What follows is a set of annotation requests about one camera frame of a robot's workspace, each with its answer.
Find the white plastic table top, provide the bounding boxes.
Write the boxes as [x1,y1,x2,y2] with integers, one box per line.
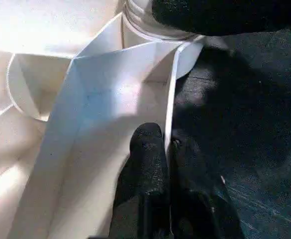
[0,0,206,239]

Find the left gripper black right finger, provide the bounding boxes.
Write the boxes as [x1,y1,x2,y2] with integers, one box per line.
[167,135,245,239]

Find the white plastic table leg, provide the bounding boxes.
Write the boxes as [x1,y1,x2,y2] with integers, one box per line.
[124,0,195,41]

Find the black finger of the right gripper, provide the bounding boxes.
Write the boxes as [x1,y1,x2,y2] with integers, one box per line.
[152,0,291,36]

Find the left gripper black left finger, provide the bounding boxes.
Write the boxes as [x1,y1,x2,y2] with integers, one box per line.
[108,122,171,239]

